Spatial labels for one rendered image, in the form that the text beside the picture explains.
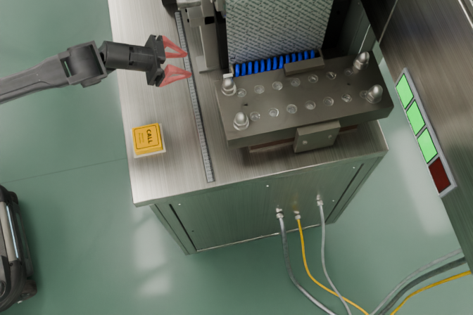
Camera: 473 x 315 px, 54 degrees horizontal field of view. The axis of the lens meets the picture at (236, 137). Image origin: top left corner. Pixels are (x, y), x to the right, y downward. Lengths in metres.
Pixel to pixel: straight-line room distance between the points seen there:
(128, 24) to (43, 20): 1.38
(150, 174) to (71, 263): 1.04
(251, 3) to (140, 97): 0.46
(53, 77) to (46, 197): 1.31
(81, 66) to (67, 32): 1.66
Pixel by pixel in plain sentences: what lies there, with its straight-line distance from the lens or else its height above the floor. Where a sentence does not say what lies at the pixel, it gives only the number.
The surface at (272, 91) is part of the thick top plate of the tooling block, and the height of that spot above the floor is 1.03.
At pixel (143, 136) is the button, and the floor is 0.92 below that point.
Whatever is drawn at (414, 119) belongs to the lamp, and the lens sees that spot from 0.96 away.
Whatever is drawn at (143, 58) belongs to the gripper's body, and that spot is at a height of 1.14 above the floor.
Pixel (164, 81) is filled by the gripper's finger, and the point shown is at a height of 1.08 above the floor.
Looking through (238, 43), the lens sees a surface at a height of 1.11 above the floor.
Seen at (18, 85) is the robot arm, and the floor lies 1.20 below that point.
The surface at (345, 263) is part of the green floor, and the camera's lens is 2.06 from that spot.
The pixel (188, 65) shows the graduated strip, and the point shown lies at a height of 0.90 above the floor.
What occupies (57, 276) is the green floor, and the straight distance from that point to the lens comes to 2.16.
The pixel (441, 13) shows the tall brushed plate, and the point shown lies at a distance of 0.84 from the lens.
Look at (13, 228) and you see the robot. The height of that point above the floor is 0.19.
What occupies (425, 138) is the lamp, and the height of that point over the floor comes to 1.19.
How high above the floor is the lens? 1.99
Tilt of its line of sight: 66 degrees down
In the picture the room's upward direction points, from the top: 3 degrees counter-clockwise
